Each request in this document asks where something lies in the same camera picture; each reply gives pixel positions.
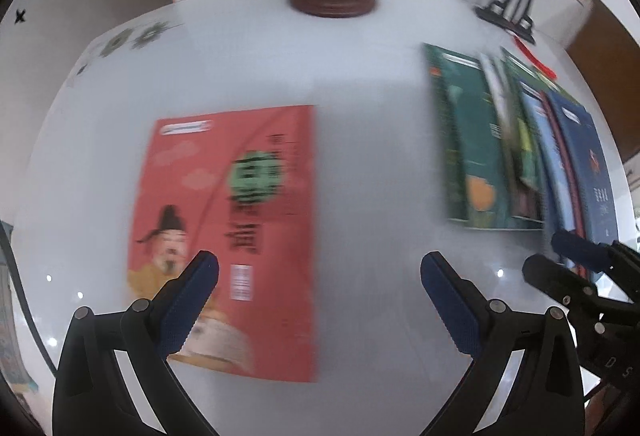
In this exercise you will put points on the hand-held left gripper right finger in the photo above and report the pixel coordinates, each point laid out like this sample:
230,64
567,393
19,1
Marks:
450,311

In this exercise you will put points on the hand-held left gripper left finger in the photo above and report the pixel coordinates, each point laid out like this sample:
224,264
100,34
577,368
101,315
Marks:
192,301

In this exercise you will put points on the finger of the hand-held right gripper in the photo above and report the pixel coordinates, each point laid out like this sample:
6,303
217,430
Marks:
550,276
580,248

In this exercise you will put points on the green insect book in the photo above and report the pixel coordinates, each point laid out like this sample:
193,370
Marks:
527,165

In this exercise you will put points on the light blue poetry book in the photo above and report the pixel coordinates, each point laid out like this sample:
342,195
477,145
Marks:
547,155

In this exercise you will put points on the salmon red poet cover book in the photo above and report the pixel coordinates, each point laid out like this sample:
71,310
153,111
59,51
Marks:
280,241

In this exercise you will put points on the dark blue book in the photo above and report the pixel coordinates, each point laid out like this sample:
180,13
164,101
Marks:
590,140

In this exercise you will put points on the dark teal insect book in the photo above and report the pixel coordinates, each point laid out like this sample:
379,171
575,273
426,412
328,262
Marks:
470,140

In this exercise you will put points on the olive green butterfly book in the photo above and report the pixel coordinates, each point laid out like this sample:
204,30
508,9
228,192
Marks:
525,68

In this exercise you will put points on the wooden top white cabinet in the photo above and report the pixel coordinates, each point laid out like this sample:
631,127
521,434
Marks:
610,65

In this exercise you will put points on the teal patterned cloth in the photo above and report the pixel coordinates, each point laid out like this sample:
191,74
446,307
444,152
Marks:
10,341

